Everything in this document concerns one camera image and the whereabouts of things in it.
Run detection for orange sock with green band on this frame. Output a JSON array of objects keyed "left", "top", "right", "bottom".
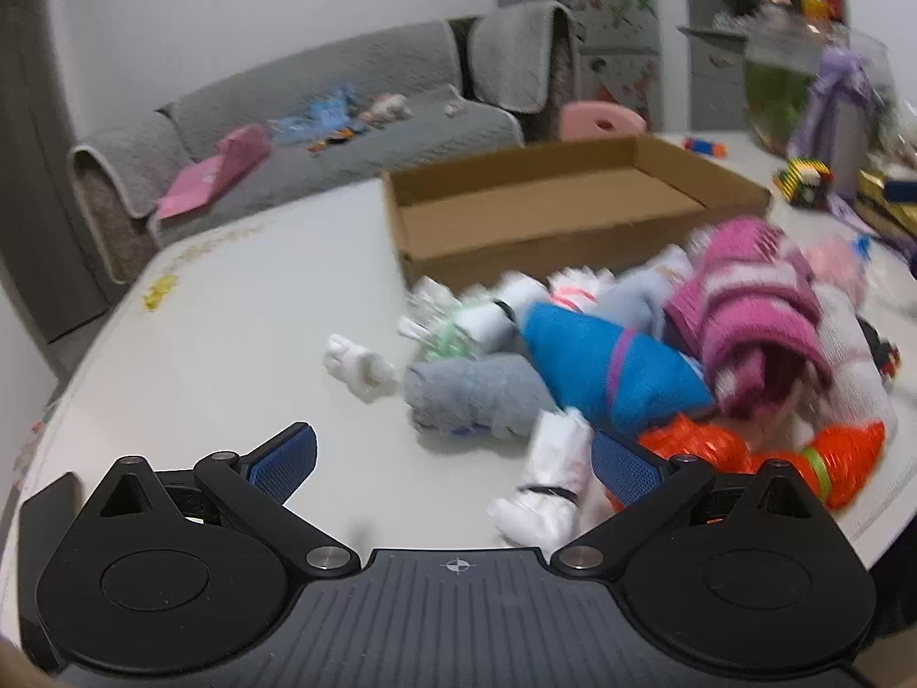
[{"left": 609, "top": 419, "right": 889, "bottom": 513}]

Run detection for grey cabinet with shelves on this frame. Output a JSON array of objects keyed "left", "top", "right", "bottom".
[{"left": 677, "top": 0, "right": 850, "bottom": 134}]

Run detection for floral printed refrigerator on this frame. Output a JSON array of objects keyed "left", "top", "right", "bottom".
[{"left": 491, "top": 0, "right": 664, "bottom": 137}]

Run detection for small white sock bundle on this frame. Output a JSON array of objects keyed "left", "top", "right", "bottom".
[{"left": 324, "top": 333, "right": 401, "bottom": 402}]

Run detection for pale pink fluffy sock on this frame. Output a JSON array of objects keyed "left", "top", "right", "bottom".
[{"left": 802, "top": 240, "right": 871, "bottom": 302}]

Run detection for black and pink sock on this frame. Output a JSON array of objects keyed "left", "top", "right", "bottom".
[{"left": 856, "top": 315, "right": 904, "bottom": 381}]

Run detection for pale grey-blue sock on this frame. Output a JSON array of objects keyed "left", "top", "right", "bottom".
[{"left": 594, "top": 244, "right": 696, "bottom": 338}]

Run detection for shallow cardboard box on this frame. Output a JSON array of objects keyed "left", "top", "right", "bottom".
[{"left": 379, "top": 135, "right": 773, "bottom": 291}]

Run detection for white and pink plush toy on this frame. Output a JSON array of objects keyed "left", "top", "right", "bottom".
[{"left": 358, "top": 93, "right": 413, "bottom": 126}]

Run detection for white sock bundle with band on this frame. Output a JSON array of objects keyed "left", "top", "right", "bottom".
[{"left": 487, "top": 407, "right": 610, "bottom": 553}]

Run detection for blue plastic toy set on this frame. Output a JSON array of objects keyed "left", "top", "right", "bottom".
[{"left": 268, "top": 86, "right": 359, "bottom": 144}]

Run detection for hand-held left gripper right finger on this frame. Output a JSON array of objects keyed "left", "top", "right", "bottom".
[{"left": 548, "top": 430, "right": 825, "bottom": 578}]

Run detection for glass fish tank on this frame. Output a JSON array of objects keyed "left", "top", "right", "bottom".
[{"left": 741, "top": 14, "right": 896, "bottom": 159}]

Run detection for grey door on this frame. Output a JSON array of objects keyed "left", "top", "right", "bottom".
[{"left": 0, "top": 0, "right": 108, "bottom": 345}]

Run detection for grey sock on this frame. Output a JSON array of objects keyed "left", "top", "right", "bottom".
[{"left": 403, "top": 354, "right": 552, "bottom": 445}]

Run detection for white ribbed sock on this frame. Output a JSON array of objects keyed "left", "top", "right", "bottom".
[{"left": 809, "top": 279, "right": 900, "bottom": 431}]

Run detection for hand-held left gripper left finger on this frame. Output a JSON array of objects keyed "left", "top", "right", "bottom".
[{"left": 86, "top": 423, "right": 363, "bottom": 578}]

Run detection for blue sock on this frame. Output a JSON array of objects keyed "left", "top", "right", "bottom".
[{"left": 519, "top": 302, "right": 718, "bottom": 435}]

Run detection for pink striped knitted sock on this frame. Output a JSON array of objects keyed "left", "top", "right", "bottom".
[{"left": 663, "top": 216, "right": 836, "bottom": 420}]

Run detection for gold patterned box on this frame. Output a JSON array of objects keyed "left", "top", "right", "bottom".
[{"left": 856, "top": 165, "right": 917, "bottom": 245}]

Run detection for white desktop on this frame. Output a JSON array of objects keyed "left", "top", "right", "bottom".
[{"left": 0, "top": 130, "right": 917, "bottom": 574}]

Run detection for pink plastic chair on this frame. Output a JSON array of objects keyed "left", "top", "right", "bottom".
[{"left": 559, "top": 101, "right": 649, "bottom": 140}]

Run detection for colourful toy block car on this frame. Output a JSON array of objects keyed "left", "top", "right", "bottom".
[{"left": 772, "top": 158, "right": 836, "bottom": 210}]

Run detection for grey covered sofa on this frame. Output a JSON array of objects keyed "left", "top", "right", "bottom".
[{"left": 68, "top": 0, "right": 581, "bottom": 288}]

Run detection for white sock with red print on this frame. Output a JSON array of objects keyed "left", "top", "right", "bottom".
[{"left": 548, "top": 267, "right": 617, "bottom": 312}]

